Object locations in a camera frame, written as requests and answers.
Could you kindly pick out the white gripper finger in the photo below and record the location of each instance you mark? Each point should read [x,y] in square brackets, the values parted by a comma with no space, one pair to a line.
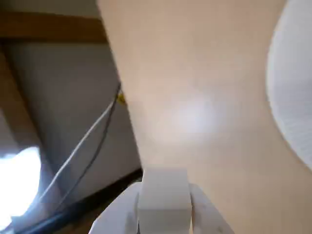
[117,217]
[207,217]

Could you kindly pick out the white cube block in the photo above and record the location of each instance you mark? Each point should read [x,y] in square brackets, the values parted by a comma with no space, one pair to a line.
[164,195]

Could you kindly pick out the white paper plate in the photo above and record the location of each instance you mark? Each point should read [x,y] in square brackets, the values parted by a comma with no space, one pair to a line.
[292,85]

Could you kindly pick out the small yellow clip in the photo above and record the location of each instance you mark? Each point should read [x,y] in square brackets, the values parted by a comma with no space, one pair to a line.
[121,98]

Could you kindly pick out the wooden frame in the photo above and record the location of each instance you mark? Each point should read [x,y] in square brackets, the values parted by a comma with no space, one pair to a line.
[48,26]

